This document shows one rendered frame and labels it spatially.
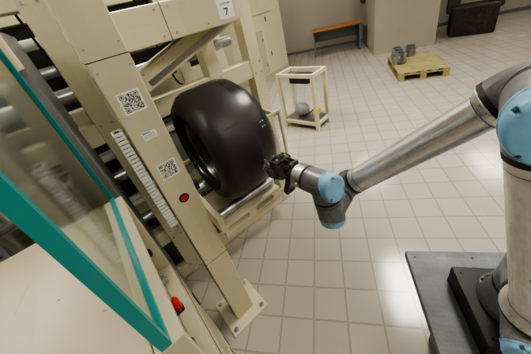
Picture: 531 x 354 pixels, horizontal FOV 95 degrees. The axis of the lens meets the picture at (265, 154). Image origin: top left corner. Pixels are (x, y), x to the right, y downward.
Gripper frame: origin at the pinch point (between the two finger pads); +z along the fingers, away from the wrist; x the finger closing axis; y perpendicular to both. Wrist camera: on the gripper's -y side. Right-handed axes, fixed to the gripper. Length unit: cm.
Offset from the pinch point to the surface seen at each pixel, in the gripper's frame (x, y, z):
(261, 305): 23, -107, 29
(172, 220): 41.5, -10.4, 22.8
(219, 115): 9.0, 27.0, 6.2
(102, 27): 30, 64, 13
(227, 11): -29, 63, 39
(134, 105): 33, 41, 15
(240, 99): -2.7, 28.5, 7.6
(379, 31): -533, -29, 254
